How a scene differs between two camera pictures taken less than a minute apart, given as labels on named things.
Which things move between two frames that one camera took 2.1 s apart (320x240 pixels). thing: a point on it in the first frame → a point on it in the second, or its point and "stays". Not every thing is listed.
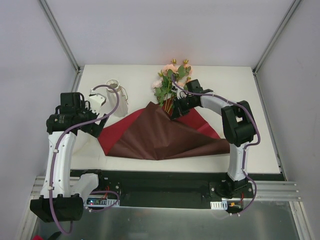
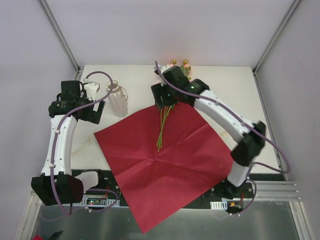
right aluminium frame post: [293, 8] stays
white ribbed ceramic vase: [122, 109] stays
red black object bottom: [54, 236] stays
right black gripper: [182, 105] → [159, 96]
